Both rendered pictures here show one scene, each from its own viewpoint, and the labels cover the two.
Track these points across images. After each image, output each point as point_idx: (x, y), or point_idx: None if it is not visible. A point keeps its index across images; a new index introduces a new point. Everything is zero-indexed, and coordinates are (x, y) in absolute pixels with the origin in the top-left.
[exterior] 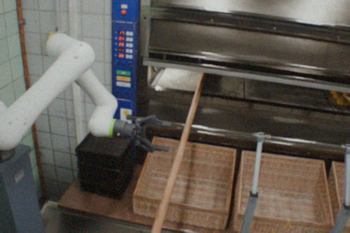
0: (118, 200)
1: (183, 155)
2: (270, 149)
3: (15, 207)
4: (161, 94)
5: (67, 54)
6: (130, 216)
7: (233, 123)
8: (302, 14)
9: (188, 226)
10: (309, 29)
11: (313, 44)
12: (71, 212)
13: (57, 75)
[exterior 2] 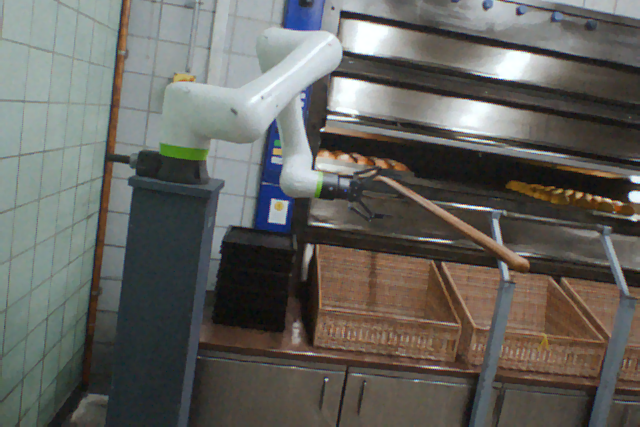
0: (279, 332)
1: None
2: (476, 261)
3: (199, 273)
4: None
5: (316, 39)
6: (310, 349)
7: (428, 223)
8: (520, 73)
9: (401, 359)
10: (527, 94)
11: (530, 114)
12: (204, 354)
13: (310, 59)
